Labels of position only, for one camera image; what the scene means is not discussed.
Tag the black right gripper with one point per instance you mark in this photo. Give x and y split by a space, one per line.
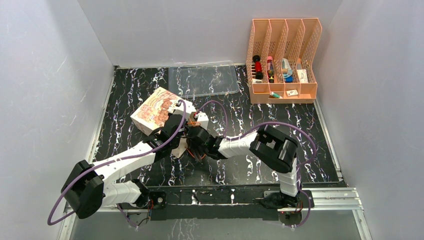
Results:
194 138

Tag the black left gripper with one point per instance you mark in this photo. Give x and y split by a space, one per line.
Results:
169 115

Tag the printed white paper bag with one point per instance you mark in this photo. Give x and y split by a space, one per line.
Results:
156 110

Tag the clear plastic tray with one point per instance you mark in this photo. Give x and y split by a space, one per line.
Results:
203 79

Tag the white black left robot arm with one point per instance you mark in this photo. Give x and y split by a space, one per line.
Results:
91 186

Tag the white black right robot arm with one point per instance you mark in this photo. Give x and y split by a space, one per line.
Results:
272 147

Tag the green white tube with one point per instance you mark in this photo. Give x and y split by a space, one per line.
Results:
275 95

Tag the red black dumbbell toy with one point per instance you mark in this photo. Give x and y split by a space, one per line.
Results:
257 67

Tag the pink red bottle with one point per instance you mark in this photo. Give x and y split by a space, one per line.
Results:
270 69

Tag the small white card box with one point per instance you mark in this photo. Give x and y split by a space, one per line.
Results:
292 93

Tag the orange desk file organizer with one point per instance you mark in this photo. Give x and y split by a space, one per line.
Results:
280 58

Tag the blue clear tape dispenser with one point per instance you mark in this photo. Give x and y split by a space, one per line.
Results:
287 72

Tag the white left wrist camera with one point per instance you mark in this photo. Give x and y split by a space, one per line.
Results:
186 108

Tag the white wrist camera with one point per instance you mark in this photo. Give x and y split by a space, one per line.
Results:
201 120
186 108

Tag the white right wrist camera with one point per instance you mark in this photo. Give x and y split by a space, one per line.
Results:
201 120

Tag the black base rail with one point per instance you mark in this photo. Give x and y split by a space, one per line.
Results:
254 201

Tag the aluminium frame rail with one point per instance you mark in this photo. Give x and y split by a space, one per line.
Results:
325 199

